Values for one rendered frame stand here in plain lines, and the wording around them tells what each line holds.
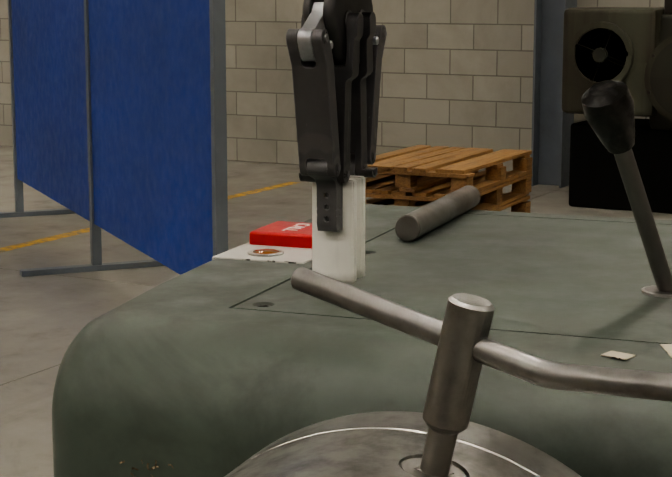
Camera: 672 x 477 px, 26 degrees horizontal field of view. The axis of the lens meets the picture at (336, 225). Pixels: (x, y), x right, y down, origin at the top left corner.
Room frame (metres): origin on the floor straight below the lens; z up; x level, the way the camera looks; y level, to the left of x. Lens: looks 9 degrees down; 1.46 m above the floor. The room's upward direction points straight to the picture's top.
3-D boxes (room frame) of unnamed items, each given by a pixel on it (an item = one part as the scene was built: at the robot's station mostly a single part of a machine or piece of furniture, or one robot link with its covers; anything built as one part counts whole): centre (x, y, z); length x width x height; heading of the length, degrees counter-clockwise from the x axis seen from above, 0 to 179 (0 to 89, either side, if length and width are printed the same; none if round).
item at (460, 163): (9.03, -0.65, 0.22); 1.25 x 0.86 x 0.44; 155
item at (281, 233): (1.18, 0.03, 1.26); 0.06 x 0.06 x 0.02; 70
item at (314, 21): (0.94, 0.01, 1.44); 0.05 x 0.02 x 0.05; 160
